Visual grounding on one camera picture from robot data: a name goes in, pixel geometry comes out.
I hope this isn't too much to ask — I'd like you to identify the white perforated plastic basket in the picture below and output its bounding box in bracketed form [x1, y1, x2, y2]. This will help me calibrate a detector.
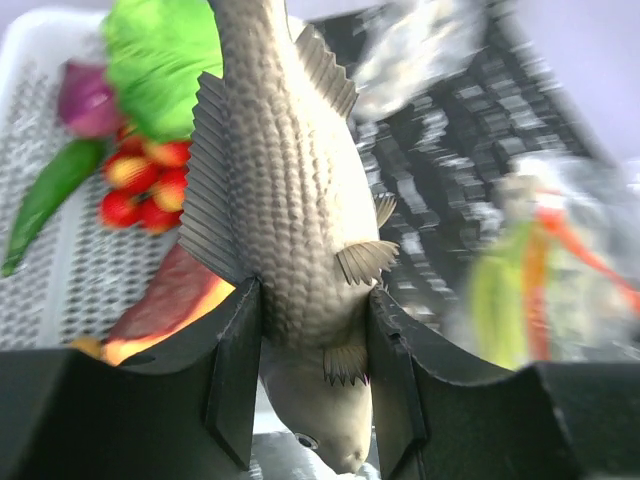
[1, 7, 176, 350]

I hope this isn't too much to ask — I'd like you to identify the red orange toy mango slice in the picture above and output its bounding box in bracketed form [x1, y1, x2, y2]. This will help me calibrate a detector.
[70, 244, 234, 366]

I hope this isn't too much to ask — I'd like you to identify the grey toy fish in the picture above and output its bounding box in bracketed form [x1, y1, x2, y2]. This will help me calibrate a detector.
[179, 1, 398, 474]

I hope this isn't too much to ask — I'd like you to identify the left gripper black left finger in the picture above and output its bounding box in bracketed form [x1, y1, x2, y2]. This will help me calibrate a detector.
[1, 280, 261, 479]

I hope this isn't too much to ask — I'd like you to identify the clear zip bag orange zipper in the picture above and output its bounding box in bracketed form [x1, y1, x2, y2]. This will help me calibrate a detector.
[444, 151, 639, 365]

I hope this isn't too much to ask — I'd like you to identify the purple toy onion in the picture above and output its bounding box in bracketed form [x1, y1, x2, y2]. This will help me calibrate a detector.
[57, 60, 123, 138]

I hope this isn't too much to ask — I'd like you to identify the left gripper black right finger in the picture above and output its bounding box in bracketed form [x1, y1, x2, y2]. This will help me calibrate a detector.
[367, 289, 639, 480]

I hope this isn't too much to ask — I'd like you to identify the green toy chili pepper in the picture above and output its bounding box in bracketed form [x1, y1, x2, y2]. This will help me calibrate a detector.
[1, 139, 107, 277]

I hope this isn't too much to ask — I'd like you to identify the green white napa cabbage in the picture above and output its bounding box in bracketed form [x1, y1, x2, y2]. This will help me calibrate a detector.
[102, 0, 223, 142]

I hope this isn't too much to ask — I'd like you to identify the red cherry tomato bunch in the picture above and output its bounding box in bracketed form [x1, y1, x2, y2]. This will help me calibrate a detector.
[99, 125, 191, 235]

